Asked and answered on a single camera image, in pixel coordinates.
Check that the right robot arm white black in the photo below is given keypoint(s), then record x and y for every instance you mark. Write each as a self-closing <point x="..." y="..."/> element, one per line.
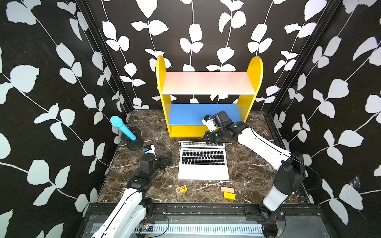
<point x="290" y="167"/>

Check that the small circuit board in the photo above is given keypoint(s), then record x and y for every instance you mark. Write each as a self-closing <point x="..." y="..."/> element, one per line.
<point x="144" y="228"/>

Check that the blue toy microphone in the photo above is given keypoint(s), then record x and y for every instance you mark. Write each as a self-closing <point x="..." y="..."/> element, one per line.
<point x="118" y="122"/>

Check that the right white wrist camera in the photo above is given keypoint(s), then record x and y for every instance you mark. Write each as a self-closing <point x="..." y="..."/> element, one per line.
<point x="210" y="123"/>

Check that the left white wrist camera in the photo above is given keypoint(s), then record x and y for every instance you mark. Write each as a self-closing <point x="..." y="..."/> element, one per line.
<point x="149" y="149"/>

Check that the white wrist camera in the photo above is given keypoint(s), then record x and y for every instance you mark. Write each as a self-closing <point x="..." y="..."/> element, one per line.
<point x="210" y="123"/>
<point x="149" y="149"/>

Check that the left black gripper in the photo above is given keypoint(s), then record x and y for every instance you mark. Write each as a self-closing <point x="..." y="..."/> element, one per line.
<point x="163" y="164"/>

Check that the white slotted cable duct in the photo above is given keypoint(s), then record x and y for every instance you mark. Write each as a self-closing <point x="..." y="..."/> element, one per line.
<point x="207" y="229"/>

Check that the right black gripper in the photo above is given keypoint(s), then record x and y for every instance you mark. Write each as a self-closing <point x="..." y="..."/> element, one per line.
<point x="209" y="140"/>

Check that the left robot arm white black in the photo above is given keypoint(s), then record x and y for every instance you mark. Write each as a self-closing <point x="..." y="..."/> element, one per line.
<point x="133" y="207"/>

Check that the yellow number 6 block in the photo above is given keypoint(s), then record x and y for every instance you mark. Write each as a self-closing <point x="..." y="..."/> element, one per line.
<point x="184" y="188"/>

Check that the yellow flat block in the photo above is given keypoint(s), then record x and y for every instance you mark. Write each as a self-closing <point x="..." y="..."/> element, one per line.
<point x="229" y="195"/>

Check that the tan wooden flat block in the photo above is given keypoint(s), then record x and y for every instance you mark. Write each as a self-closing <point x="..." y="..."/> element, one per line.
<point x="228" y="189"/>

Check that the yellow shelf with blue board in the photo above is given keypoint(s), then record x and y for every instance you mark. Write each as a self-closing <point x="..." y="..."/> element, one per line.
<point x="185" y="120"/>

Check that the silver laptop computer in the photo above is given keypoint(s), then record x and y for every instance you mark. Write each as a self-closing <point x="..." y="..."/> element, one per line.
<point x="201" y="161"/>

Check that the black round microphone stand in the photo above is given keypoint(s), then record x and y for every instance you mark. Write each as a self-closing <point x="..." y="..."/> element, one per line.
<point x="135" y="145"/>

